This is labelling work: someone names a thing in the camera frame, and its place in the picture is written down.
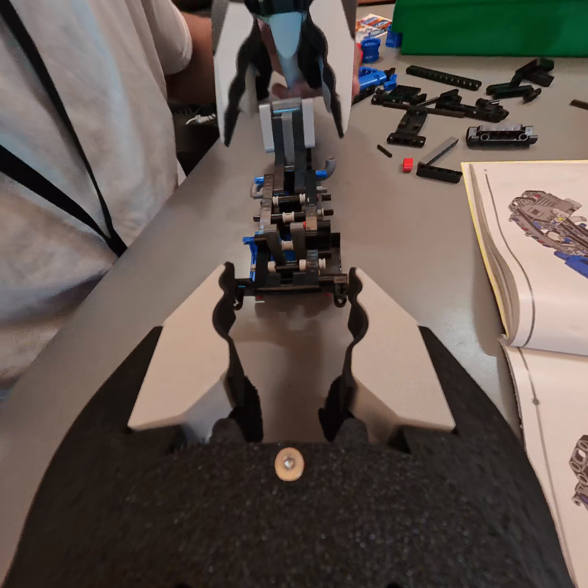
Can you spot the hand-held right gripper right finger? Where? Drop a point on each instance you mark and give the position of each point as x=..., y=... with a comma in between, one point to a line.
x=399, y=367

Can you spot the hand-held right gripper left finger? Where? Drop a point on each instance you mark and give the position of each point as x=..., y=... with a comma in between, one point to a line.
x=183, y=367

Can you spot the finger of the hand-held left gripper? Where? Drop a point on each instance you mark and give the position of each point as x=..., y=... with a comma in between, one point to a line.
x=225, y=69
x=344, y=69

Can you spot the black blue lego model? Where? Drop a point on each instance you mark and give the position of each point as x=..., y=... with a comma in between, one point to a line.
x=289, y=239

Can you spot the lego instruction booklet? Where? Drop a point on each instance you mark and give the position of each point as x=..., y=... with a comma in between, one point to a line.
x=542, y=275

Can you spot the blue lego connector piece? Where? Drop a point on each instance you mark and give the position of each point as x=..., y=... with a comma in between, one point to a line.
x=374, y=77

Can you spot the round blue lego piece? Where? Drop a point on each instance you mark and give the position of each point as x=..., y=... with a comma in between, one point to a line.
x=370, y=49

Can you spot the lego sticker sheet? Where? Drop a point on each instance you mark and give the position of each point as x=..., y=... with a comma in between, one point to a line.
x=372, y=25

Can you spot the small blue lego piece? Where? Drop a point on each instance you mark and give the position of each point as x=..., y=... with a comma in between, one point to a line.
x=393, y=36

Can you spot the pile of black lego pieces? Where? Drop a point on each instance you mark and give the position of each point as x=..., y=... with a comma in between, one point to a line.
x=413, y=124

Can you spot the small black lego pin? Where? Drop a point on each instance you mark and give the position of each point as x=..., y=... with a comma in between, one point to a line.
x=384, y=150

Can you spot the dark grey lego tile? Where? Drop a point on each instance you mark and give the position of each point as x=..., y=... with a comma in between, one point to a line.
x=443, y=150

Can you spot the short black lego beam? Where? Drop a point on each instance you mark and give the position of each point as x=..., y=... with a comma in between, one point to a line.
x=438, y=173

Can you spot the long black lego axle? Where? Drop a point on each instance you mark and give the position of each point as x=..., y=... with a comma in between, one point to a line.
x=579, y=104

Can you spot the person's left hand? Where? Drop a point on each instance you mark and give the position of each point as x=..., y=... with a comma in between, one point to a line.
x=294, y=90

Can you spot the person's white shirt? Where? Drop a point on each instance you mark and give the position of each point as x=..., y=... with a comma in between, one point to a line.
x=138, y=138

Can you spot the green plastic bin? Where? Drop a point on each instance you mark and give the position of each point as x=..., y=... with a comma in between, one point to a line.
x=487, y=27

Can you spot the black lego frame brick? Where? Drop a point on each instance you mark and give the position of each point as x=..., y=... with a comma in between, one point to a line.
x=500, y=135

